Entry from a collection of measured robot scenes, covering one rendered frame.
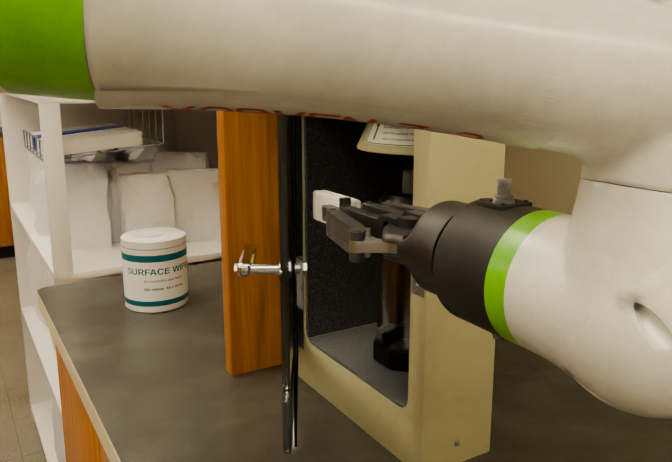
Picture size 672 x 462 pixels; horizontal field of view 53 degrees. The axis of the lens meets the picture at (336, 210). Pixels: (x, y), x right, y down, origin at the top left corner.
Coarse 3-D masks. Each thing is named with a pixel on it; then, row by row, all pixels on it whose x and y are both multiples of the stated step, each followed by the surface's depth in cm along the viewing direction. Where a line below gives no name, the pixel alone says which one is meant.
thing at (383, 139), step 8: (368, 128) 86; (376, 128) 84; (384, 128) 83; (392, 128) 82; (400, 128) 82; (408, 128) 81; (368, 136) 85; (376, 136) 84; (384, 136) 83; (392, 136) 82; (400, 136) 82; (408, 136) 81; (360, 144) 87; (368, 144) 85; (376, 144) 83; (384, 144) 82; (392, 144) 82; (400, 144) 81; (408, 144) 81; (376, 152) 83; (384, 152) 82; (392, 152) 82; (400, 152) 81; (408, 152) 81
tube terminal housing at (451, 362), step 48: (432, 144) 72; (480, 144) 75; (432, 192) 73; (480, 192) 77; (432, 336) 77; (480, 336) 81; (336, 384) 96; (432, 384) 78; (480, 384) 82; (384, 432) 86; (432, 432) 79; (480, 432) 84
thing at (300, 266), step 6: (300, 258) 75; (300, 264) 74; (306, 264) 74; (300, 270) 74; (306, 270) 74; (300, 276) 74; (300, 282) 74; (300, 288) 75; (300, 294) 75; (300, 300) 75; (300, 306) 75
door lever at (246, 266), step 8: (248, 248) 80; (256, 248) 81; (240, 256) 77; (248, 256) 77; (240, 264) 74; (248, 264) 74; (256, 264) 74; (264, 264) 74; (272, 264) 74; (240, 272) 74; (248, 272) 74; (256, 272) 74; (264, 272) 74; (272, 272) 74
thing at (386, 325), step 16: (384, 272) 90; (400, 272) 88; (384, 288) 90; (400, 288) 89; (384, 304) 91; (400, 304) 89; (384, 320) 91; (400, 320) 90; (384, 336) 92; (400, 336) 90
